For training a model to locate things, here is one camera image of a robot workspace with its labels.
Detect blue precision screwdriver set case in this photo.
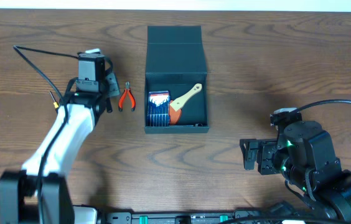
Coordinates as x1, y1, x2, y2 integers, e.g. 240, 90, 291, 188
147, 91, 171, 127

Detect orange scraper wooden handle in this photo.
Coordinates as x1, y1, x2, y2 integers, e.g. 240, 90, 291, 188
169, 83, 202, 125

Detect small claw hammer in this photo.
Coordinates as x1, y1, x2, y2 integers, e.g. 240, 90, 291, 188
106, 98, 113, 113

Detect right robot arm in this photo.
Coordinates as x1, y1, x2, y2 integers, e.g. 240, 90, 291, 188
240, 121, 351, 222

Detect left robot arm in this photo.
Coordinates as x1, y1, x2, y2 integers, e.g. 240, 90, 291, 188
0, 72, 119, 224

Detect black yellow screwdriver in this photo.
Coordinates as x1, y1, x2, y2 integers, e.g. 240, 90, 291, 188
49, 91, 59, 113

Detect dark green open box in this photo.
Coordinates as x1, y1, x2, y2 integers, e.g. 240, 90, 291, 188
144, 26, 209, 134

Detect orange handled pliers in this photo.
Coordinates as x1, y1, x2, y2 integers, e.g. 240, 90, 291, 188
118, 81, 136, 112

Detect right black cable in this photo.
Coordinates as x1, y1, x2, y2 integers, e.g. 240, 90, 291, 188
293, 99, 351, 115

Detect black cable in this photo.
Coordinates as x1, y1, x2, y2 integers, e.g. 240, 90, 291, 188
293, 99, 351, 115
12, 45, 80, 224

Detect left black cable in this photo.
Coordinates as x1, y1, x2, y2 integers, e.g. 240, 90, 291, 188
12, 45, 80, 224

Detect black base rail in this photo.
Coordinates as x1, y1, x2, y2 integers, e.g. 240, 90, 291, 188
72, 205, 307, 224

